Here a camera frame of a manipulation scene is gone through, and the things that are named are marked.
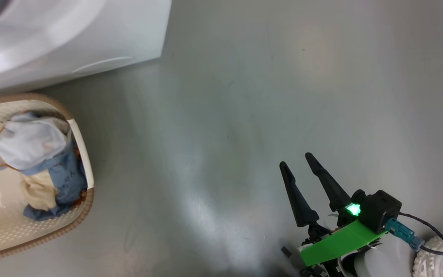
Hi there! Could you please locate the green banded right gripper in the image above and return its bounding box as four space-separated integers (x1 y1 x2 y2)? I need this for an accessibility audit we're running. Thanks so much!
279 152 387 277

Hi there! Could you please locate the plain blue garment with writing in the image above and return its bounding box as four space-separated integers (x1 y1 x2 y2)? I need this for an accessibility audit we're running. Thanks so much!
22 138 88 221

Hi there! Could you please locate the beige garment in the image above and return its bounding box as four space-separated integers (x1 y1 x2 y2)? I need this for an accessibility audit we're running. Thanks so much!
21 169 58 211

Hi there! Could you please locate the white garment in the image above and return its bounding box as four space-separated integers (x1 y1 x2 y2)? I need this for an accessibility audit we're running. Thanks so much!
0 115 71 171

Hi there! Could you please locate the white front-load washing machine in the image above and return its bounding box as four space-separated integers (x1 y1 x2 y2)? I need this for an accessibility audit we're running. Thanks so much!
0 0 172 96

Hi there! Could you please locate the white knitted shoe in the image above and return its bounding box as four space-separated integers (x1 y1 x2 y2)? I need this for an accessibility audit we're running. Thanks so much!
413 236 443 277

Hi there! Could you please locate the round white filter cover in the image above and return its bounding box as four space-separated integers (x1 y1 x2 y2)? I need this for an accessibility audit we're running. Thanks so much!
72 57 134 75

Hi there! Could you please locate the black cable with teal connector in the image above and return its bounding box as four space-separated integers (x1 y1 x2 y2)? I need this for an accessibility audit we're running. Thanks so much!
385 212 443 277

